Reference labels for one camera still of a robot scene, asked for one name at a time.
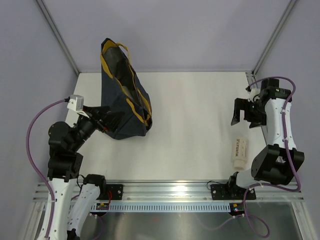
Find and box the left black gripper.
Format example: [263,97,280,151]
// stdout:
[70,105,125,152]

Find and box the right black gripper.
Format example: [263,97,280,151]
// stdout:
[230,98,266,129]

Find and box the dark blue canvas bag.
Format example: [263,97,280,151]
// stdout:
[100,38,153,140]

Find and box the cream Murrayle bottle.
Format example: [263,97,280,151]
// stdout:
[231,137,248,171]

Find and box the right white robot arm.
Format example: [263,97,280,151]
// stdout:
[81,72,297,199]

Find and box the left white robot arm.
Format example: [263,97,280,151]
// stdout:
[38,107,125,240]

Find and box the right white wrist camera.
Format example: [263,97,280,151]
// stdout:
[246,86,261,103]

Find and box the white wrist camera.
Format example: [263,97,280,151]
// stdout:
[246,86,261,103]
[67,94,89,118]

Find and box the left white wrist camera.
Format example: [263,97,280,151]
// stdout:
[67,94,89,118]

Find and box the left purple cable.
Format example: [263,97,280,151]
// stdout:
[26,98,107,240]

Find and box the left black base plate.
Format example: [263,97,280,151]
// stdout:
[97,183,124,201]

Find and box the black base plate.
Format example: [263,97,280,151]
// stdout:
[97,183,124,201]
[210,183,247,201]

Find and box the aluminium mounting rail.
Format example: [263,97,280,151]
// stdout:
[119,181,304,202]

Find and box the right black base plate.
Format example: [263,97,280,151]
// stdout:
[210,183,247,201]

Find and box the slotted grey cable duct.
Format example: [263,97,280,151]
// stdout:
[89,202,231,213]

